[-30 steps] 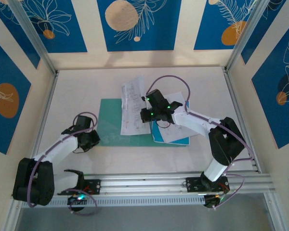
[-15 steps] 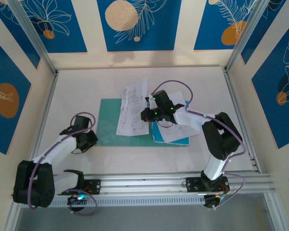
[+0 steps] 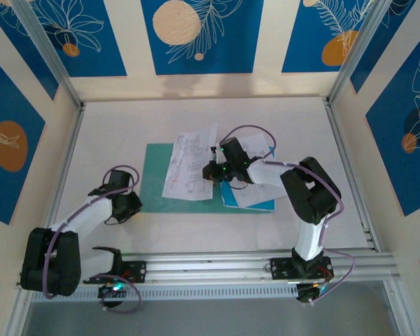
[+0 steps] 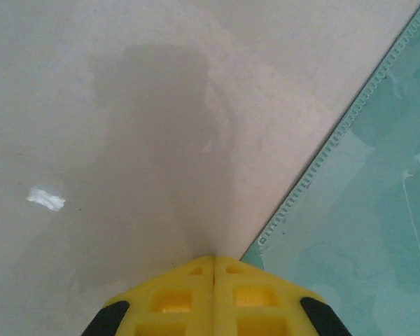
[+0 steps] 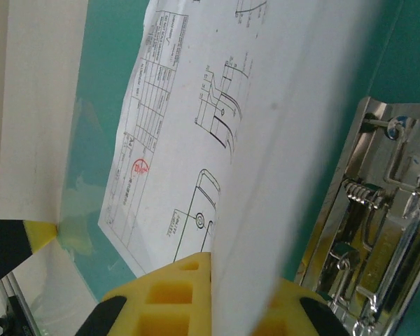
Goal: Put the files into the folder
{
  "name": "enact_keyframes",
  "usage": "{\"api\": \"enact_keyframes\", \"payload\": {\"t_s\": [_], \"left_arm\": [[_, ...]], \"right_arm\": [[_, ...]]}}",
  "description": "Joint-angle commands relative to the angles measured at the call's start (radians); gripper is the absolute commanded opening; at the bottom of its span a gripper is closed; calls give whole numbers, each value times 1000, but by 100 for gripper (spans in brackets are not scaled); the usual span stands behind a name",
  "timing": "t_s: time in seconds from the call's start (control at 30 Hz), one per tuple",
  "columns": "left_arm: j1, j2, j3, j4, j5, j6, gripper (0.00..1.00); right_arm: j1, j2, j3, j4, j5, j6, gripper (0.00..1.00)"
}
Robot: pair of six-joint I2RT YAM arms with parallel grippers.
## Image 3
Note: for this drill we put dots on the green file folder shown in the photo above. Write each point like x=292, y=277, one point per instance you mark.
x=154, y=196

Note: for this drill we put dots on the white printed paper sheet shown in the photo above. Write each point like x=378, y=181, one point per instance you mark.
x=182, y=168
x=255, y=196

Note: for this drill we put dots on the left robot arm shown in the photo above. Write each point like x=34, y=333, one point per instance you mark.
x=91, y=213

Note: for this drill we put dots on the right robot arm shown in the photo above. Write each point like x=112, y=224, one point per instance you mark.
x=311, y=241

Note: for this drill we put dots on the left black controller box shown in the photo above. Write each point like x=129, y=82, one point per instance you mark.
x=105, y=291

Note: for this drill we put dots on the black controller box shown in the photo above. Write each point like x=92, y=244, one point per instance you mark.
x=105, y=291
x=306, y=294

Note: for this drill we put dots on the right black controller box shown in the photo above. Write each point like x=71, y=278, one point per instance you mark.
x=306, y=294

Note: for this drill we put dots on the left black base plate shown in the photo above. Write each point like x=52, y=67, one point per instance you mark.
x=140, y=271

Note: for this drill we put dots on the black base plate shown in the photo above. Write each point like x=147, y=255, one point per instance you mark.
x=280, y=269
x=140, y=271

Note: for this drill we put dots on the aluminium side rail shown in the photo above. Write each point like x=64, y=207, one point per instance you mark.
x=71, y=147
x=340, y=140

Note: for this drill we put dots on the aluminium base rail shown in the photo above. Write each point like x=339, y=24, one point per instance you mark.
x=213, y=269

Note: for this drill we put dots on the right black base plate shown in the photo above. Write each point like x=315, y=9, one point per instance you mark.
x=280, y=269

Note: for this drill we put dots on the short aluminium frame post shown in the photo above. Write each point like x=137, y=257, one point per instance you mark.
x=19, y=315
x=397, y=311

